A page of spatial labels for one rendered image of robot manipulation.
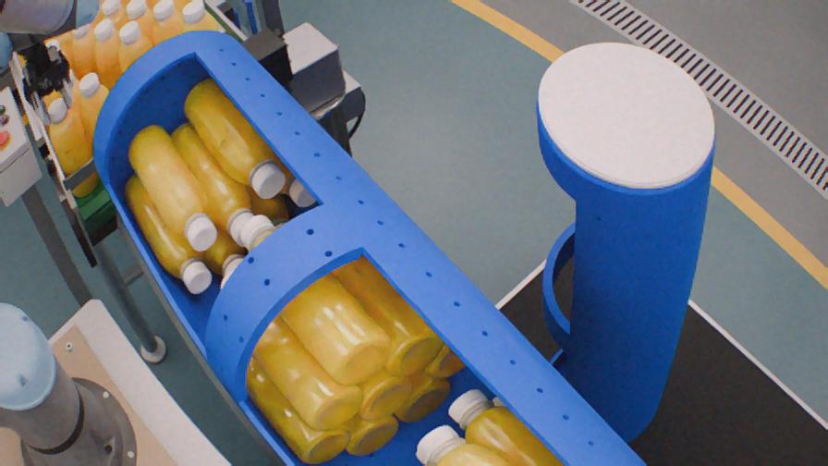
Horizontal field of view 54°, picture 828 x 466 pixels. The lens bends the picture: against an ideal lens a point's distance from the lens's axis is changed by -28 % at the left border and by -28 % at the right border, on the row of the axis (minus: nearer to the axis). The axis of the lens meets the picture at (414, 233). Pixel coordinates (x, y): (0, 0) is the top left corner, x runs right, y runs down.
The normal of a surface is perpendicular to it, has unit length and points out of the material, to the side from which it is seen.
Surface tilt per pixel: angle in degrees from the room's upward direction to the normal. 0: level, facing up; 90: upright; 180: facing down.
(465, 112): 0
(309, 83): 90
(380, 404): 89
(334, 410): 88
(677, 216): 90
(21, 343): 8
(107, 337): 0
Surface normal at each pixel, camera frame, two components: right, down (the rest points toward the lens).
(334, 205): 0.22, -0.75
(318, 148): 0.46, -0.78
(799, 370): -0.11, -0.58
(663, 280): 0.33, 0.74
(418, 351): 0.56, 0.63
